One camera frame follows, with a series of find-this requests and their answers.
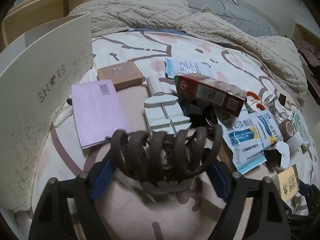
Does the brown square box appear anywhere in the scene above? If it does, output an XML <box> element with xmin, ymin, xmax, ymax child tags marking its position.
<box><xmin>97</xmin><ymin>62</ymin><xmax>144</xmax><ymax>91</ymax></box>

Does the pink booklet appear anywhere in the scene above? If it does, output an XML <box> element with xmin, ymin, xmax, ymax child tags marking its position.
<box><xmin>71</xmin><ymin>80</ymin><xmax>133</xmax><ymax>149</ymax></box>

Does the brown bandage tape roll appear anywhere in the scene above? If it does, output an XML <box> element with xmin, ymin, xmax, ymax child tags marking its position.
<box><xmin>278</xmin><ymin>119</ymin><xmax>295</xmax><ymax>141</ymax></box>

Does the cartoon print bed sheet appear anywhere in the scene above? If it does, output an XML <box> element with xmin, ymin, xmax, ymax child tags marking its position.
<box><xmin>1</xmin><ymin>25</ymin><xmax>319</xmax><ymax>239</ymax></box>

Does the grey pillow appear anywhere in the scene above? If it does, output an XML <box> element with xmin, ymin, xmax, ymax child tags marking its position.
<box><xmin>186</xmin><ymin>0</ymin><xmax>278</xmax><ymax>37</ymax></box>

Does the wooden wardrobe with clothes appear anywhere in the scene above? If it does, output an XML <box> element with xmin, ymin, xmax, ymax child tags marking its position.
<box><xmin>292</xmin><ymin>23</ymin><xmax>319</xmax><ymax>104</ymax></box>

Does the wooden bedside shelf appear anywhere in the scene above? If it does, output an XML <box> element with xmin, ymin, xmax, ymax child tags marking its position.
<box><xmin>1</xmin><ymin>0</ymin><xmax>93</xmax><ymax>50</ymax></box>

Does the white watch repair block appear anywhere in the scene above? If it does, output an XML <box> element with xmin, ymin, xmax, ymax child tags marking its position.
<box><xmin>144</xmin><ymin>94</ymin><xmax>191</xmax><ymax>135</ymax></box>

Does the red cigarette carton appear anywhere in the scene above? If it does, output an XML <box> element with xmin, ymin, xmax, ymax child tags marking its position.
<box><xmin>175</xmin><ymin>73</ymin><xmax>246</xmax><ymax>117</ymax></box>

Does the black binder clip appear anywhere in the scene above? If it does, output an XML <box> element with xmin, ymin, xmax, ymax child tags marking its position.
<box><xmin>278</xmin><ymin>93</ymin><xmax>287</xmax><ymax>107</ymax></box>

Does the blue white flat sachet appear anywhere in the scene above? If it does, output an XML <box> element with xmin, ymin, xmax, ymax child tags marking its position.
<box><xmin>165</xmin><ymin>58</ymin><xmax>212</xmax><ymax>79</ymax></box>

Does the blue floral drawstring pouch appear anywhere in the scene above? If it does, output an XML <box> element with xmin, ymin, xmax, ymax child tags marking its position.
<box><xmin>291</xmin><ymin>112</ymin><xmax>310</xmax><ymax>152</ymax></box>

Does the white shoe box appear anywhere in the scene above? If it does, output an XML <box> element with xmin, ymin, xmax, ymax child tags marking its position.
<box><xmin>0</xmin><ymin>14</ymin><xmax>93</xmax><ymax>211</ymax></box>

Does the tan paper packet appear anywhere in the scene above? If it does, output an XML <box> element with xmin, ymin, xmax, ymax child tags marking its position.
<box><xmin>272</xmin><ymin>164</ymin><xmax>299</xmax><ymax>203</ymax></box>

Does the blue white medicine pouch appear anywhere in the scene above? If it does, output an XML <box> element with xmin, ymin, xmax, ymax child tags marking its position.
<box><xmin>217</xmin><ymin>109</ymin><xmax>266</xmax><ymax>174</ymax></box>

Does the beige fluffy blanket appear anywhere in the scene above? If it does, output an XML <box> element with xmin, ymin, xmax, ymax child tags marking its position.
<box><xmin>69</xmin><ymin>0</ymin><xmax>308</xmax><ymax>107</ymax></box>

